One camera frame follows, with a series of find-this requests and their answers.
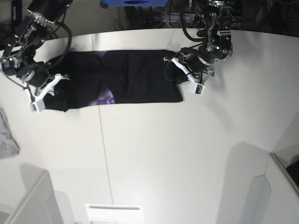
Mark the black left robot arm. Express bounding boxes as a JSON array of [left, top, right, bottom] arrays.
[[164, 0, 233, 84]]

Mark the white partition panel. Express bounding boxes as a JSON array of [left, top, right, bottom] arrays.
[[4, 171, 64, 224], [262, 154, 299, 224]]

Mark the white label plate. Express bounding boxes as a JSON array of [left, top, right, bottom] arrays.
[[85, 203, 144, 223]]

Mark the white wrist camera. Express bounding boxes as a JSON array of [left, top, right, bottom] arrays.
[[188, 82, 206, 96], [28, 100, 46, 113]]

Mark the power strip with cables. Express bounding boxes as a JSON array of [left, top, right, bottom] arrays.
[[157, 13, 201, 24]]

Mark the white left partition panel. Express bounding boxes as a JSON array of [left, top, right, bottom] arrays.
[[4, 171, 64, 224]]

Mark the blue box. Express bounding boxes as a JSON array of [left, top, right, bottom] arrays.
[[103, 0, 168, 7]]

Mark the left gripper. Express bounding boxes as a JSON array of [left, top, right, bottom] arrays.
[[163, 52, 215, 84]]

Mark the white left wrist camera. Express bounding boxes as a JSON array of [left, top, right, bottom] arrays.
[[188, 82, 206, 96]]

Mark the white right partition panel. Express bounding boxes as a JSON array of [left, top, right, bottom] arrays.
[[262, 154, 299, 224]]

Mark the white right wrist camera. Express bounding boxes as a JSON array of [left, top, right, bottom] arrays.
[[28, 100, 46, 113]]

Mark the black T-shirt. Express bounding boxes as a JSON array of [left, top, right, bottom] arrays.
[[44, 50, 187, 112]]

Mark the grey cloth at table edge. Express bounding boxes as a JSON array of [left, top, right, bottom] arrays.
[[0, 108, 20, 159]]

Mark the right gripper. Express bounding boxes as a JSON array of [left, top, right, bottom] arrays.
[[17, 62, 70, 103]]

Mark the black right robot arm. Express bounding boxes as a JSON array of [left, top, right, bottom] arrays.
[[0, 0, 72, 103]]

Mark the black keyboard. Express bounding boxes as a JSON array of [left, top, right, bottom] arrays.
[[287, 161, 299, 186]]

